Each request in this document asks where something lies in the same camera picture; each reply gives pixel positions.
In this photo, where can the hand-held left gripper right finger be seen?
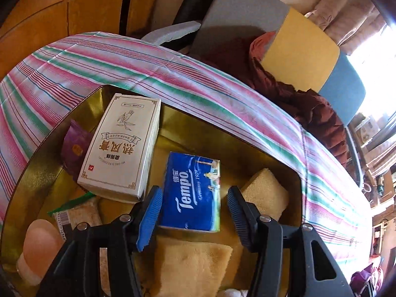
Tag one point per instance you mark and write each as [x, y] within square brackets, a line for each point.
[238, 219]

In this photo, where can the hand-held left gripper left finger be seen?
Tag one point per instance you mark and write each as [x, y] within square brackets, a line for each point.
[150, 219]

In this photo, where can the yellow sponge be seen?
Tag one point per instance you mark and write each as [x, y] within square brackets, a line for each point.
[185, 266]
[266, 191]

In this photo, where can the blue tissue packet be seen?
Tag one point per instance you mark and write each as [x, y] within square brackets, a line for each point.
[188, 191]

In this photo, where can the sesame snack packet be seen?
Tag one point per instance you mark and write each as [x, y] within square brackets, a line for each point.
[83, 215]

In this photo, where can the white carton box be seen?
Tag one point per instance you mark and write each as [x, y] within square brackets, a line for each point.
[120, 148]

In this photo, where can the gold tin box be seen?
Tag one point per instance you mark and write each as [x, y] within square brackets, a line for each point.
[185, 144]

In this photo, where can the purple snack packet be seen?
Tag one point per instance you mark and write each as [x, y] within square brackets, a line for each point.
[74, 148]

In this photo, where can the pink round bottle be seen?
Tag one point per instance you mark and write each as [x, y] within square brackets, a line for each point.
[41, 241]

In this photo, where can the maroon jacket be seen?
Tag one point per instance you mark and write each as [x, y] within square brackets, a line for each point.
[309, 114]

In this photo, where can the white tape roll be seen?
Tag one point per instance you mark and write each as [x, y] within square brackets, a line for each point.
[367, 188]

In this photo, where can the magenta cloth bag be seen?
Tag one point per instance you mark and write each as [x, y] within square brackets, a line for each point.
[365, 280]

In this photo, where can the wooden side table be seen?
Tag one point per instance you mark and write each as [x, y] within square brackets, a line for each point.
[376, 161]

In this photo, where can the white medicine box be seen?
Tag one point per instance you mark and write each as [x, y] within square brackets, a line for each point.
[366, 128]

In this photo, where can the grey yellow blue armchair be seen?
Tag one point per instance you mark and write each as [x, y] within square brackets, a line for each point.
[297, 52]

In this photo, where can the window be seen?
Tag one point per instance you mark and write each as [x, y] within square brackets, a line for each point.
[377, 77]

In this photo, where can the wooden wardrobe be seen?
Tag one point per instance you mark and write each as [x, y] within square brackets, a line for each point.
[92, 9]

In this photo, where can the black rolled mat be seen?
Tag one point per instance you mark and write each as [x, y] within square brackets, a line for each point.
[191, 3]

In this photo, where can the beige curtain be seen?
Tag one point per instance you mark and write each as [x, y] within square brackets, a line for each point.
[349, 21]

